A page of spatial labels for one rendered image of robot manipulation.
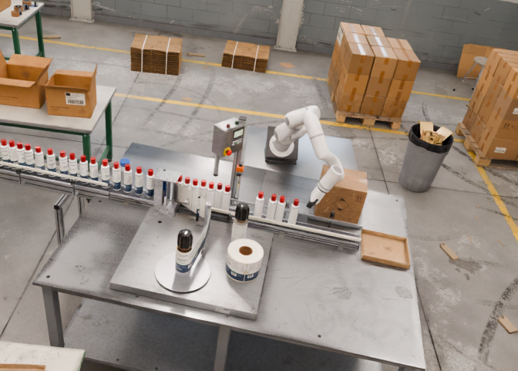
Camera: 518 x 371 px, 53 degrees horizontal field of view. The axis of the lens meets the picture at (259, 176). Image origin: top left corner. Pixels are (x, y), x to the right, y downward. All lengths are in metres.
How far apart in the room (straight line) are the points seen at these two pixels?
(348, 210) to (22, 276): 2.42
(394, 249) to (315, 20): 5.53
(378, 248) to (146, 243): 1.47
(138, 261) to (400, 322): 1.50
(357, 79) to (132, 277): 4.22
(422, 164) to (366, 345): 2.93
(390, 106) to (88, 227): 4.35
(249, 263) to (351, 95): 3.97
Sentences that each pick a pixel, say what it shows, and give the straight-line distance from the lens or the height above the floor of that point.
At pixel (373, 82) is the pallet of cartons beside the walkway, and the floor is 0.57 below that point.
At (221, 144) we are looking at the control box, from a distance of 3.12.
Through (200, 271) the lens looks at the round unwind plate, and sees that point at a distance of 2.97.
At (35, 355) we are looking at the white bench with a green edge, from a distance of 2.80.
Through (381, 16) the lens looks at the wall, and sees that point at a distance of 8.61.
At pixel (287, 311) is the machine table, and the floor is 0.83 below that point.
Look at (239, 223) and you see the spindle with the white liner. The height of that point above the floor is 1.07.
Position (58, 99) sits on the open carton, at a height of 0.92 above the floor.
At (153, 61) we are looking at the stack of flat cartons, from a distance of 7.15.
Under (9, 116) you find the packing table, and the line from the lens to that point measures 4.63.
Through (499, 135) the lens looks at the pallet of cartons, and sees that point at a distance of 6.44.
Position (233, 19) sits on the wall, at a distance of 8.49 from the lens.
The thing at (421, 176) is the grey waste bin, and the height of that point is 0.22.
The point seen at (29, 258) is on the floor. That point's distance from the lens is 4.41.
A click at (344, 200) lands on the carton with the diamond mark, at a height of 1.03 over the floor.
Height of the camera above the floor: 3.02
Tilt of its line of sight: 35 degrees down
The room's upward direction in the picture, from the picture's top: 9 degrees clockwise
